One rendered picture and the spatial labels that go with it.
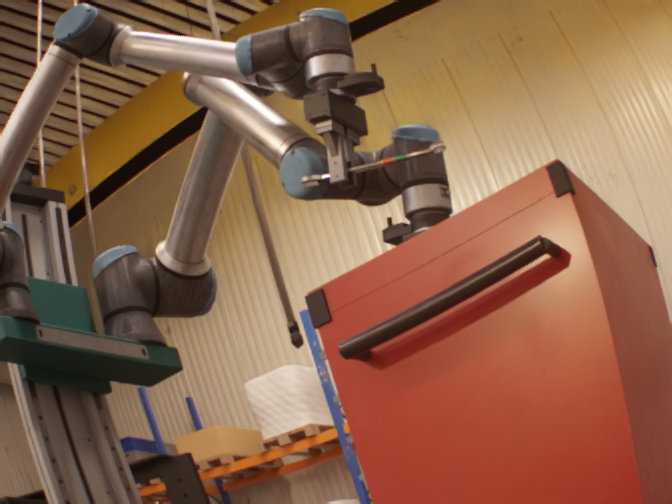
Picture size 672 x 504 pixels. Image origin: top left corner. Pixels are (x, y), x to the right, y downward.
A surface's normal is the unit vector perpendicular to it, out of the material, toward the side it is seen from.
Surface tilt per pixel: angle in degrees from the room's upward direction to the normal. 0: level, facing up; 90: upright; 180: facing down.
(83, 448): 90
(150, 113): 90
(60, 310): 90
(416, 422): 90
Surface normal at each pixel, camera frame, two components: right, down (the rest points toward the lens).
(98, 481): 0.72, -0.44
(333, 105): 0.86, -0.22
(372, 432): -0.55, -0.18
